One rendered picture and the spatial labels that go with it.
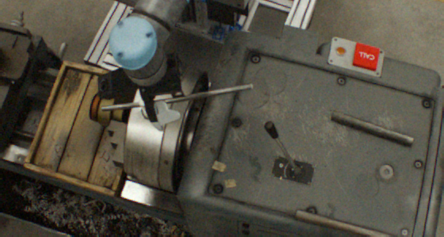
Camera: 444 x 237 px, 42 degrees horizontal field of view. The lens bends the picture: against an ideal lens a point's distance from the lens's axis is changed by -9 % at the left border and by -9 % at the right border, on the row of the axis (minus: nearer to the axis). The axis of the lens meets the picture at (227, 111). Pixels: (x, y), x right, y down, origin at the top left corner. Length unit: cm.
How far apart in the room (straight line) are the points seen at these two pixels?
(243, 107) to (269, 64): 12
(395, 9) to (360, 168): 182
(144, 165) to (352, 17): 178
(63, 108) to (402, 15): 184
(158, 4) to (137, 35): 7
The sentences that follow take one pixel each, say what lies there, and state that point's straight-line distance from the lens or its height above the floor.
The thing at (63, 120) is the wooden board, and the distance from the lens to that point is 184.
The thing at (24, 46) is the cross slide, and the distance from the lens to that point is 191.
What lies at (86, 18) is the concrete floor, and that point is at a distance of 306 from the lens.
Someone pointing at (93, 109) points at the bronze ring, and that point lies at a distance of 158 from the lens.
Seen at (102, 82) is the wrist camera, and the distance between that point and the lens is 117.
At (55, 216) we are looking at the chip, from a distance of 209.
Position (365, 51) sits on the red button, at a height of 127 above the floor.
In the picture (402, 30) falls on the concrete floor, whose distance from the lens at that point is 304.
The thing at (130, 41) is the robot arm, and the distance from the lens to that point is 95.
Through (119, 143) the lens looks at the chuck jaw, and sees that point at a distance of 154.
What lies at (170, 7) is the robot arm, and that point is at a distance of 99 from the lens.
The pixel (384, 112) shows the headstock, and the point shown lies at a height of 126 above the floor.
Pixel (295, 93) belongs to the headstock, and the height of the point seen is 125.
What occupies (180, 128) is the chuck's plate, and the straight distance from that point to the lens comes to 140.
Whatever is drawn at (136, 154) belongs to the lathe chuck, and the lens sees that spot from 144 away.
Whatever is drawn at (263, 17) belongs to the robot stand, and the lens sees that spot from 271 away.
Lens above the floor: 253
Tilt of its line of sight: 68 degrees down
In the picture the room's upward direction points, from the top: 3 degrees counter-clockwise
